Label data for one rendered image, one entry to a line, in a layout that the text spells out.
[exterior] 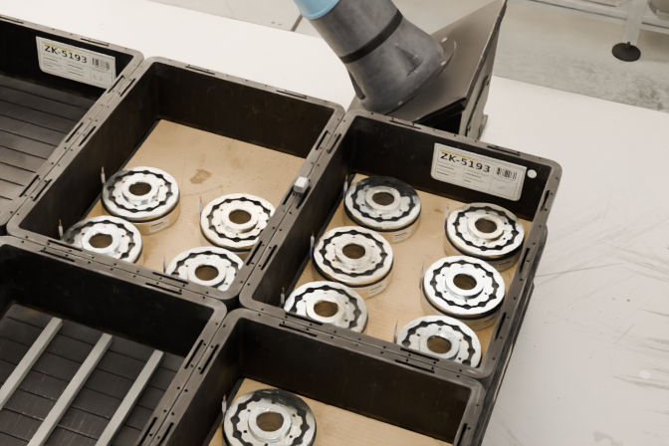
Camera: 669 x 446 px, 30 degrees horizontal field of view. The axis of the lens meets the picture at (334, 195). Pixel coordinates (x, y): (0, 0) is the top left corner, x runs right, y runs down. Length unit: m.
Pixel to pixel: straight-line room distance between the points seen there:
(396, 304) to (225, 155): 0.36
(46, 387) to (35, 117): 0.50
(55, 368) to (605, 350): 0.74
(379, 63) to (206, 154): 0.29
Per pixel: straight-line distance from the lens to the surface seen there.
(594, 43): 3.60
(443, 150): 1.67
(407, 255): 1.63
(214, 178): 1.73
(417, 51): 1.86
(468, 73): 1.78
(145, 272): 1.46
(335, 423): 1.44
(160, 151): 1.77
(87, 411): 1.46
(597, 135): 2.10
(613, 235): 1.92
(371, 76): 1.86
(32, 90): 1.91
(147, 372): 1.47
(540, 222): 1.56
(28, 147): 1.80
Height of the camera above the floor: 1.96
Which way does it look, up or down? 42 degrees down
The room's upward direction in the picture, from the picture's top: 4 degrees clockwise
